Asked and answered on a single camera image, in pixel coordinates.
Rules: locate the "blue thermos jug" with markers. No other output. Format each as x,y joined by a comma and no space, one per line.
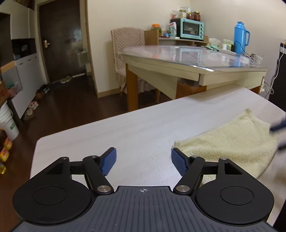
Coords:
241,38

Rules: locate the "cardboard box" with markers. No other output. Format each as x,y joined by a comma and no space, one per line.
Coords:
3,93

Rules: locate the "white plastic bucket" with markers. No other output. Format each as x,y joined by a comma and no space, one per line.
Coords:
7,123

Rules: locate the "teal toaster oven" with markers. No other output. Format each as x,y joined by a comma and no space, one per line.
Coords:
189,29

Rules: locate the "green jar orange lid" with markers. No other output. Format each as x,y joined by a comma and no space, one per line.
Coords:
157,27

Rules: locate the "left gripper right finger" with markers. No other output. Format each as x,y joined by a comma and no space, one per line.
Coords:
190,169

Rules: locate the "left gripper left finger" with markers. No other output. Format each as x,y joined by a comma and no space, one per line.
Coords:
97,168

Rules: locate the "bottles on floor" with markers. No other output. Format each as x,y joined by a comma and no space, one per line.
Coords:
5,146

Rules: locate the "quilted beige chair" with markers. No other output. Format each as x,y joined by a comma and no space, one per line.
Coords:
124,41

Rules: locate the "grey white cabinet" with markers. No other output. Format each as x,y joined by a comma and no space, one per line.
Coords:
21,67

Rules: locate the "dining table with glass top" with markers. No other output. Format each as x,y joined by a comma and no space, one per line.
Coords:
179,71

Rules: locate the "dark brown door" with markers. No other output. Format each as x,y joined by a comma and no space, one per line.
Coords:
63,39

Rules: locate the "shoes on floor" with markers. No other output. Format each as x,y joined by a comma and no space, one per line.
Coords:
40,93

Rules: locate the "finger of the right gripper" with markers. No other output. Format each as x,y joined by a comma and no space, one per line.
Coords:
278,127
282,146

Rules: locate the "cream terry towel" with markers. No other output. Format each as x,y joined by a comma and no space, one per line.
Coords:
246,140

